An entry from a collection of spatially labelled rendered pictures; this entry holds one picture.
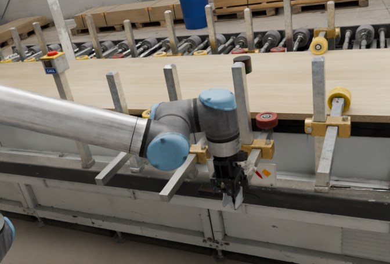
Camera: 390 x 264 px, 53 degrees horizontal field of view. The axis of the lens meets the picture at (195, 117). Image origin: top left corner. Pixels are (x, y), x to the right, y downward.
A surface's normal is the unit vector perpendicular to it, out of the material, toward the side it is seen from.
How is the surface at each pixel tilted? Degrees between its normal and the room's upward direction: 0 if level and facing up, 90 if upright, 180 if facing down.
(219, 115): 90
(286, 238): 90
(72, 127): 80
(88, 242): 0
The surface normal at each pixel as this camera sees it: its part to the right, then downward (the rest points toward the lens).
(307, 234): -0.38, 0.45
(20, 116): 0.01, 0.32
